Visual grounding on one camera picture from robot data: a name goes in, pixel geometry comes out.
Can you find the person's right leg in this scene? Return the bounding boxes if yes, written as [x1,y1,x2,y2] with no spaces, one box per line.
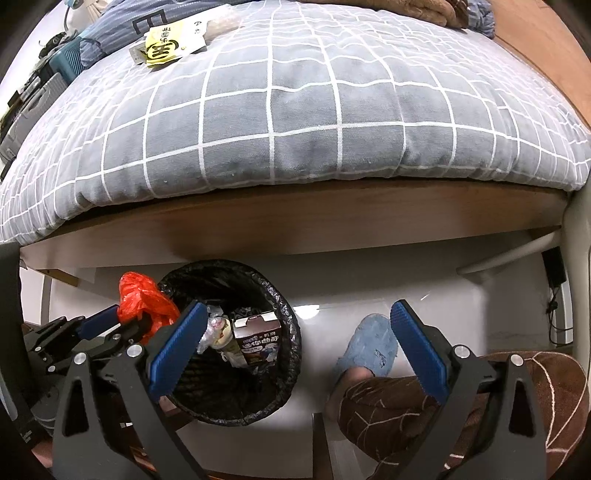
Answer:
[325,351,589,480]

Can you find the wooden bed frame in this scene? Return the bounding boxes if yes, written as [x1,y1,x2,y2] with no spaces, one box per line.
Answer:
[18,178,571,273]

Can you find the wooden headboard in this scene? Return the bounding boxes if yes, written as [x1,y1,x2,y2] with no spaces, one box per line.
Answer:
[489,0,591,134]

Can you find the yellow snack packet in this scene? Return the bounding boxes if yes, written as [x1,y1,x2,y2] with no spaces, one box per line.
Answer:
[130,18,208,69]

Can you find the yellow plastic cup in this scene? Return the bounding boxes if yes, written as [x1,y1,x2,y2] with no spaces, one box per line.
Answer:
[216,318,247,367]

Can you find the grey checked bed sheet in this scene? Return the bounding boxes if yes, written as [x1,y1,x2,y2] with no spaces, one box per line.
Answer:
[0,0,591,245]

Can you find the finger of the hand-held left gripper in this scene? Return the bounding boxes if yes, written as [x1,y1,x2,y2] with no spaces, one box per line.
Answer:
[76,304,122,342]
[85,314,160,365]

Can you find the red plastic bag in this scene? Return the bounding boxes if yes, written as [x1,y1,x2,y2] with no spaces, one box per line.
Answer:
[117,271,181,344]

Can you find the black adapter cable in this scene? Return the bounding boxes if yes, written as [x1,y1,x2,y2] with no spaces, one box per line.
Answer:
[547,284,573,333]

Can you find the brown drink carton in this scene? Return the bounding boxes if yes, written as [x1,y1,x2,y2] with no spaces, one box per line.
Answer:
[232,311,283,367]

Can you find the grey ribbed suitcase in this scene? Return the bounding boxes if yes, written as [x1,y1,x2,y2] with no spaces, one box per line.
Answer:
[0,69,68,162]

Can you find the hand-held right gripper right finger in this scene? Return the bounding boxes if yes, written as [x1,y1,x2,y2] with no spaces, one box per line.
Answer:
[390,299,548,480]

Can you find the beige chair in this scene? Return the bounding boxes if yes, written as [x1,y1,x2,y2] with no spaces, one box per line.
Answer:
[456,173,591,347]

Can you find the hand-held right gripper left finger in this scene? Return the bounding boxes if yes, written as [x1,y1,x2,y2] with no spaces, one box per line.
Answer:
[52,300,209,480]

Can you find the black power adapter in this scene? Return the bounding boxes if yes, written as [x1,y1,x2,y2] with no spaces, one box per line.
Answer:
[542,247,568,284]

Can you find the brown fleece blanket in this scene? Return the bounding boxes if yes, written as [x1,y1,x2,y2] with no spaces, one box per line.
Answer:
[318,0,472,29]

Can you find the teal suitcase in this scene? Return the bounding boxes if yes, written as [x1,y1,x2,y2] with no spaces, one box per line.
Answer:
[46,37,88,86]

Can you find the blue fuzzy slipper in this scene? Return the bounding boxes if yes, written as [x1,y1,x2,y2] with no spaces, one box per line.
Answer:
[335,314,400,384]

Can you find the trash bin with black liner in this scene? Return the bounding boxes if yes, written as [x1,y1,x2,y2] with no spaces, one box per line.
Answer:
[154,260,303,426]

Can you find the white metal leg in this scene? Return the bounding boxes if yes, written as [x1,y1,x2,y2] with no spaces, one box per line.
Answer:
[41,270,52,324]

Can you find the blue striped duvet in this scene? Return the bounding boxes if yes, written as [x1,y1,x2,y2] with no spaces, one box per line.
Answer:
[76,0,498,70]

